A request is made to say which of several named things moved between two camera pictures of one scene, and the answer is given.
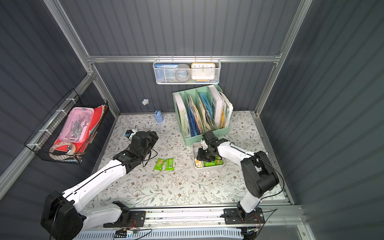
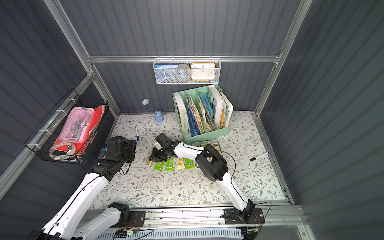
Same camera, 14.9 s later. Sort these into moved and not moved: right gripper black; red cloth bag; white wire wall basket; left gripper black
Moved: left gripper black; right gripper black
Not moved: red cloth bag; white wire wall basket
